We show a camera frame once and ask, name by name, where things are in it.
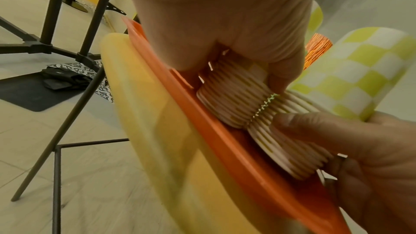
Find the person's right hand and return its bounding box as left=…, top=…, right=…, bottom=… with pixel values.
left=271, top=110, right=416, bottom=234

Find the person's left hand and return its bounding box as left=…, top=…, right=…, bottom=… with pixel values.
left=115, top=0, right=317, bottom=95

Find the striped paper cupcake liner stack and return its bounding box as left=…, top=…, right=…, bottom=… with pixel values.
left=246, top=91, right=336, bottom=181
left=196, top=50, right=287, bottom=130

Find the yellow checkered paper cup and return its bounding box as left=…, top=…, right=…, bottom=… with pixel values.
left=305, top=0, right=324, bottom=44
left=287, top=27, right=416, bottom=122

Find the orange striped cupcake liner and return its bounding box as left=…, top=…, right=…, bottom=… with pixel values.
left=303, top=33, right=334, bottom=71

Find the yellow plastic tray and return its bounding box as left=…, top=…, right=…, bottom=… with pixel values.
left=99, top=32, right=295, bottom=234

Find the orange plastic tray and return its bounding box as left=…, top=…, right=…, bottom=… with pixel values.
left=122, top=17, right=352, bottom=234

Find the black patterned fabric bag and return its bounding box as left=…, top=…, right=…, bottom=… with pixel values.
left=40, top=60, right=115, bottom=103

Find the black tripod stand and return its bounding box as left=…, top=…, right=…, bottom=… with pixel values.
left=0, top=0, right=118, bottom=72

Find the black floor mat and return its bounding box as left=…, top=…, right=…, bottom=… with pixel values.
left=0, top=71, right=95, bottom=113

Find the dark metal table leg frame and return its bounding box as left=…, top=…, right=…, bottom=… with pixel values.
left=10, top=65, right=130, bottom=234

